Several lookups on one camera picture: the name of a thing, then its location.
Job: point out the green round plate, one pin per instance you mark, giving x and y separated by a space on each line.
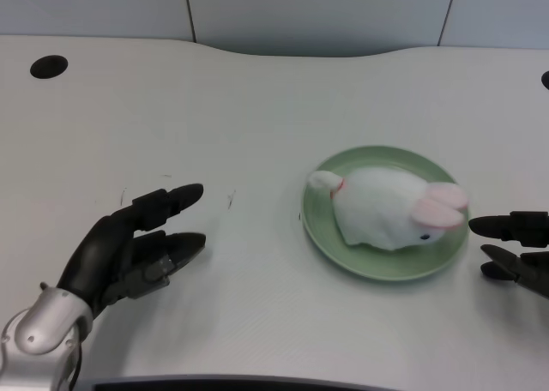
381 258

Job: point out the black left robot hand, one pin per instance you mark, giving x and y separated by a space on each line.
124 245

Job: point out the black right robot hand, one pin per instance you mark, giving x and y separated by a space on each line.
514 241

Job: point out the white rabbit plush doll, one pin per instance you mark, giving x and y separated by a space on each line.
390 211

